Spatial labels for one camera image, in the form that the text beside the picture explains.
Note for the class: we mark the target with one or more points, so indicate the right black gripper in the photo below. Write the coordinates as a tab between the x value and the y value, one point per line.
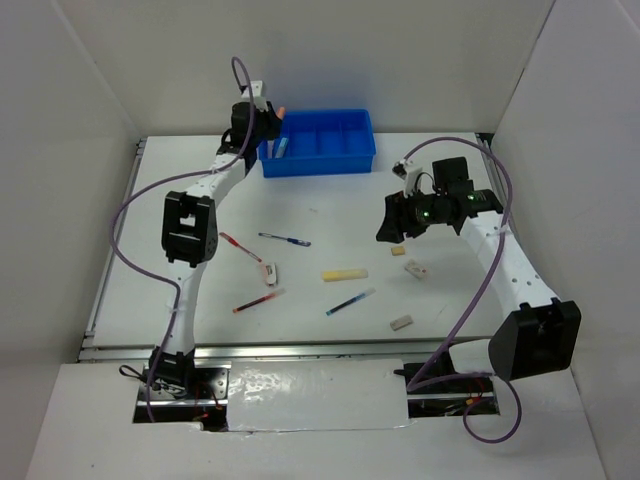
397	219

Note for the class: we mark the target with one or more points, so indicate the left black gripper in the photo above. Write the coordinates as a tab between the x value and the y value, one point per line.
274	123

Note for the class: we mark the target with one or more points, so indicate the red pen with clear cap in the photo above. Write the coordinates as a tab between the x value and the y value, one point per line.
237	245

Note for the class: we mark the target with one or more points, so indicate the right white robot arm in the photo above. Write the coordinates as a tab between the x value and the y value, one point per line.
539	332

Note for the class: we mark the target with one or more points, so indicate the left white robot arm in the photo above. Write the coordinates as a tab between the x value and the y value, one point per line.
190	234

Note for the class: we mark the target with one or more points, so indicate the blue divided plastic bin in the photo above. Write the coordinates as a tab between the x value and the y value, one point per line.
323	142

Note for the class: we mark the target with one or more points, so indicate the white red eraser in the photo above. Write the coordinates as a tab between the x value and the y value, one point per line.
416	269

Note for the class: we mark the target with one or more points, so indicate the blue refill pen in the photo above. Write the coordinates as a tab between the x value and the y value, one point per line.
350	301

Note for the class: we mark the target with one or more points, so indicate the grey white eraser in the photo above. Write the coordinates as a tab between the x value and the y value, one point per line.
401	322

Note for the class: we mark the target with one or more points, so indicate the blue ballpoint pen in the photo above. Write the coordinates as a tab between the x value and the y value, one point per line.
290	240

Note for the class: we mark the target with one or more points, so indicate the pink white eraser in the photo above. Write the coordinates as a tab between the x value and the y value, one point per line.
268	271

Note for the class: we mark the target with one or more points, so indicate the red refill pen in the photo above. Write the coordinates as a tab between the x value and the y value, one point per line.
260	300

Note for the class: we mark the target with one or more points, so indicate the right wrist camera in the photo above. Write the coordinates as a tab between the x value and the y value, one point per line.
410	174

